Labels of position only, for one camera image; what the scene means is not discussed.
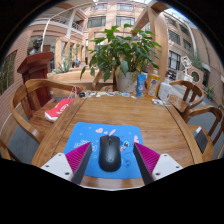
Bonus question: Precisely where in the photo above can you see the red and white bag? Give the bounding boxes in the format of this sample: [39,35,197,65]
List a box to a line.
[44,97,75,122]

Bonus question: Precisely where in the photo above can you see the wooden armchair with black notebook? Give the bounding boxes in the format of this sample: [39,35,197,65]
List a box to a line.
[182,105,224,163]

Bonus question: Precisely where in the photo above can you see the yellow flower plant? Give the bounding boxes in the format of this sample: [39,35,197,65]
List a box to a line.
[206,86,215,101]

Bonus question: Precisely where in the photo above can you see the wooden armchair with red bag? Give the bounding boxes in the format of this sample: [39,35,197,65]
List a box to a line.
[9,78,86,144]

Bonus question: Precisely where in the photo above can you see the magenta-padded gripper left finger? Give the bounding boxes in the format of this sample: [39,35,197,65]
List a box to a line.
[40,142,94,185]

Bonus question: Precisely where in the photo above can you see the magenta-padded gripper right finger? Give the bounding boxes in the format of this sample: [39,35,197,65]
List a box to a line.
[133,142,185,185]

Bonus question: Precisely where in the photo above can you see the white pump bottle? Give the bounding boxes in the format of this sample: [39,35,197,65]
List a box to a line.
[157,77,173,102]

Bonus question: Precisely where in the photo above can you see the green potted plant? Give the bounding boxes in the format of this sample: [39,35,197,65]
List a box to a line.
[79,23,163,94]

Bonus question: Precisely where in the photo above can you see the small white packet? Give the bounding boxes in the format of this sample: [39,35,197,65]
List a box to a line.
[151,98,165,106]

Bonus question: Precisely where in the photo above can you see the blue tube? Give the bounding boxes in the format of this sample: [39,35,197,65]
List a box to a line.
[136,73,147,98]

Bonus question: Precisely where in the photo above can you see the yellow bottle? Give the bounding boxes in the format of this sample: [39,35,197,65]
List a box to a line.
[146,68,161,98]

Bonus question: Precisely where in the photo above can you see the red wooden podium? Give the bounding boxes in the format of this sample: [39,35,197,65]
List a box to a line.
[16,51,54,111]

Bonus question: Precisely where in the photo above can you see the blue cartoon mouse pad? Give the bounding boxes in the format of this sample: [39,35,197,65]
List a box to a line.
[63,121,145,180]

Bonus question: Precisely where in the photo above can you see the wooden chair behind plant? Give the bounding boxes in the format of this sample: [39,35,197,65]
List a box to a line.
[91,69,116,93]

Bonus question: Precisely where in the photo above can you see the empty wooden armchair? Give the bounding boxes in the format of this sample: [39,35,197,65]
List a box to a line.
[168,79,205,118]

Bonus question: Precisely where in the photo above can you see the black computer mouse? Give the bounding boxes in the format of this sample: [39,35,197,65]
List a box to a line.
[98,134,122,173]

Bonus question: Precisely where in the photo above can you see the white geometric sculpture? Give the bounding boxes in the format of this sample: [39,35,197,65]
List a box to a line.
[180,55,194,76]

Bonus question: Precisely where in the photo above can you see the dark bust statue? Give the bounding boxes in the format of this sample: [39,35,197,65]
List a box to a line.
[29,35,44,56]

